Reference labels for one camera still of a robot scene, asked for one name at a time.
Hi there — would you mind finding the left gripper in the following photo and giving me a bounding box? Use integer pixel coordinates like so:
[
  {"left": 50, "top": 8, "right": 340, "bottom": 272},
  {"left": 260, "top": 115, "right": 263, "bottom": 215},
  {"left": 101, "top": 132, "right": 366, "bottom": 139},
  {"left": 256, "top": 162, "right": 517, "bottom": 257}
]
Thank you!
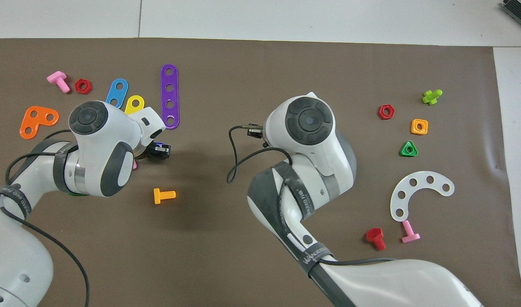
[{"left": 147, "top": 143, "right": 171, "bottom": 160}]

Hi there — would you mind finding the orange plastic screw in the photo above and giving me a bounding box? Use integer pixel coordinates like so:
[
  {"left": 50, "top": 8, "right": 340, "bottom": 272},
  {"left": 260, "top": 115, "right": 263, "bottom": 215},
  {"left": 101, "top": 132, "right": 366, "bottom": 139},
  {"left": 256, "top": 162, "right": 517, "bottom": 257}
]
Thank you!
[{"left": 153, "top": 188, "right": 177, "bottom": 205}]

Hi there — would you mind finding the pink plastic screw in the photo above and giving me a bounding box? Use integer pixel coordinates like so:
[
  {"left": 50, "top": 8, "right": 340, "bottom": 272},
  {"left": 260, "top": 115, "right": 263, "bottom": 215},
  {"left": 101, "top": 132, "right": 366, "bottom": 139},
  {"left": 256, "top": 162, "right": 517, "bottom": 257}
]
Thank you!
[
  {"left": 401, "top": 220, "right": 421, "bottom": 243},
  {"left": 46, "top": 71, "right": 71, "bottom": 94}
]

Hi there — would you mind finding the red plastic screw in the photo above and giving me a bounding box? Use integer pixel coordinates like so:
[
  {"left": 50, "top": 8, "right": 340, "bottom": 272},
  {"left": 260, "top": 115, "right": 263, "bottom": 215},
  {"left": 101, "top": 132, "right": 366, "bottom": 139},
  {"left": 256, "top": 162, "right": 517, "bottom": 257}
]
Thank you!
[{"left": 365, "top": 228, "right": 386, "bottom": 251}]

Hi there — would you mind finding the green triangular plastic nut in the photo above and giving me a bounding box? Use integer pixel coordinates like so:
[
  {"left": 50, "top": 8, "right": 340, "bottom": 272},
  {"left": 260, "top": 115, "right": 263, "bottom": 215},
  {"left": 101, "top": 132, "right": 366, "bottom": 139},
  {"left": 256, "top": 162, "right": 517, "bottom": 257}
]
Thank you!
[{"left": 399, "top": 141, "right": 419, "bottom": 157}]

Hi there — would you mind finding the green plastic screw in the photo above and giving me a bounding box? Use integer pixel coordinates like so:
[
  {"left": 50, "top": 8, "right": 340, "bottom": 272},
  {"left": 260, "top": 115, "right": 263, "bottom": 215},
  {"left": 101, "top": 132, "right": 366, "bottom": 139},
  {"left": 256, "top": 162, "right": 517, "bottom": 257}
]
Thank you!
[{"left": 422, "top": 89, "right": 443, "bottom": 106}]

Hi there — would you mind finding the yellow plastic strip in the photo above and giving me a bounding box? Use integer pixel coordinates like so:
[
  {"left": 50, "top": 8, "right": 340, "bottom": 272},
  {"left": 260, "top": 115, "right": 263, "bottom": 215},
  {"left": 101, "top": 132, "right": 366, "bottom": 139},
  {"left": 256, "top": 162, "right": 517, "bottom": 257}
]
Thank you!
[{"left": 124, "top": 95, "right": 145, "bottom": 116}]

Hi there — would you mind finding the purple four-hole plastic strip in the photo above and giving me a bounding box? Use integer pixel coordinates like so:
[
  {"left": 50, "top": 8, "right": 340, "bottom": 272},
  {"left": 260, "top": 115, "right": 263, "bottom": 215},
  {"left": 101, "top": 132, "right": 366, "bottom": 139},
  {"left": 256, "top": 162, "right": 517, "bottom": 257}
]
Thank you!
[{"left": 160, "top": 64, "right": 180, "bottom": 130}]

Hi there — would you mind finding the blue two-hole plastic strip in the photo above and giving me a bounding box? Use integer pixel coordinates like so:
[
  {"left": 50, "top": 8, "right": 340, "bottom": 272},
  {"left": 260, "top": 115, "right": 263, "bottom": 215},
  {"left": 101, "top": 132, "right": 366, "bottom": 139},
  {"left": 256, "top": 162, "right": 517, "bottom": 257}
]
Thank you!
[{"left": 105, "top": 78, "right": 129, "bottom": 109}]

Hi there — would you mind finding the orange angled plastic plate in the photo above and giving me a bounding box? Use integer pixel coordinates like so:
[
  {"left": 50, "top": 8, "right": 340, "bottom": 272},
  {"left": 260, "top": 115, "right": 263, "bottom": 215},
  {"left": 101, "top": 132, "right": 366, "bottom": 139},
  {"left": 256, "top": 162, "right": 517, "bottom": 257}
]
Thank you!
[{"left": 20, "top": 106, "right": 60, "bottom": 140}]

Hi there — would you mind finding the white curved plastic strip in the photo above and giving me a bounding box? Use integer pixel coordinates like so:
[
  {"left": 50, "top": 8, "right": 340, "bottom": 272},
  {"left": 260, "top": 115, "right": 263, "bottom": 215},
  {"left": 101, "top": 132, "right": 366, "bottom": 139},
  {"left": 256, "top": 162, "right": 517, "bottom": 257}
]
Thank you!
[{"left": 390, "top": 171, "right": 455, "bottom": 222}]

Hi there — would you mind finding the black stand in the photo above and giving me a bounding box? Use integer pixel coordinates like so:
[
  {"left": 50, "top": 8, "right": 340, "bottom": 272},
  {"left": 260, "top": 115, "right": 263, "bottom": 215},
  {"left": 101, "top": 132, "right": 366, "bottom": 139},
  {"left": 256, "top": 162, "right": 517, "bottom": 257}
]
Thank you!
[{"left": 501, "top": 0, "right": 521, "bottom": 24}]

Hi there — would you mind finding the black cable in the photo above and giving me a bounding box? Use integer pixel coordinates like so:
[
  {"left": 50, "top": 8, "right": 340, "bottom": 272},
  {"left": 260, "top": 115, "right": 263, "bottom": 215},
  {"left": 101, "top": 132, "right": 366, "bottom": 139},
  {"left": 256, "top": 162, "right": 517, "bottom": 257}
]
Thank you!
[
  {"left": 227, "top": 124, "right": 397, "bottom": 268},
  {"left": 0, "top": 129, "right": 91, "bottom": 307}
]

